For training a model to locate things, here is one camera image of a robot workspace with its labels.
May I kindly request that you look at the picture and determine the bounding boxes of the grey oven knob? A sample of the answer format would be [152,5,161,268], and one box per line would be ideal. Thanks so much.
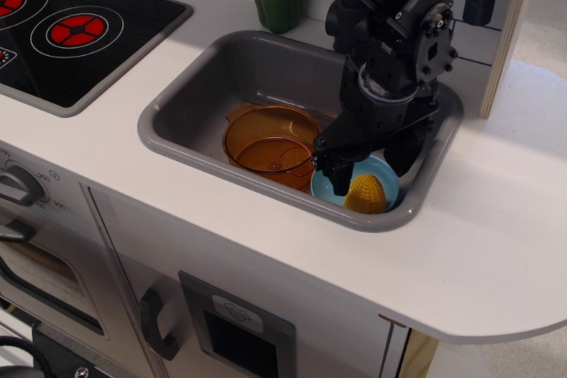
[1,166,46,206]

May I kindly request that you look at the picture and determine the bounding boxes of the grey dispenser panel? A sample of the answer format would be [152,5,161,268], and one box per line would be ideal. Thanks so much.
[178,271,298,378]

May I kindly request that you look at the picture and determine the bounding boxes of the yellow toy corn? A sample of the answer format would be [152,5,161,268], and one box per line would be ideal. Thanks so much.
[343,174,388,214]

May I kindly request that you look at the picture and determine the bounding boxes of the grey oven door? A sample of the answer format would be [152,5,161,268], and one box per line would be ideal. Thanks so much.
[1,208,153,377]

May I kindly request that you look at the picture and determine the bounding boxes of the black toy stove top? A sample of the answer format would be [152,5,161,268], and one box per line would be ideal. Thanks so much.
[1,0,193,118]

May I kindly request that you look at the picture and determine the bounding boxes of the black cabinet door handle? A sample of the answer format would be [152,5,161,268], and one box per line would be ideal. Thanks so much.
[139,288,180,361]

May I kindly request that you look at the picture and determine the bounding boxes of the wooden side post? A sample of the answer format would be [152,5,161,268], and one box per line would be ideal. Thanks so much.
[478,0,530,120]

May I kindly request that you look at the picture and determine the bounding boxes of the grey sink basin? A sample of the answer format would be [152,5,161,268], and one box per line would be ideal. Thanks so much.
[138,31,463,232]

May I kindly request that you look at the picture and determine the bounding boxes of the black cable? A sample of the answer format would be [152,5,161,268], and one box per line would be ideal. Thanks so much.
[0,334,50,378]

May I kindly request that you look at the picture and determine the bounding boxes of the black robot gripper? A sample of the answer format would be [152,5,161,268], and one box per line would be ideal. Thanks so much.
[314,57,439,196]

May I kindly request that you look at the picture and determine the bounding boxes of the light blue bowl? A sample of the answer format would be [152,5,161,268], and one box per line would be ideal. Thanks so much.
[310,156,400,212]

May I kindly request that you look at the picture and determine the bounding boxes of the grey oven door handle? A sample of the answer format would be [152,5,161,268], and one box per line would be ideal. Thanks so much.
[0,220,36,243]

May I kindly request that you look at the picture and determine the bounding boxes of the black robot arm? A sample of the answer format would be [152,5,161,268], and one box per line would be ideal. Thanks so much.
[314,0,456,196]

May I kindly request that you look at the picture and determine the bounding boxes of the orange transparent pot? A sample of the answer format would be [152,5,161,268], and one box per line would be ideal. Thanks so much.
[222,104,321,190]

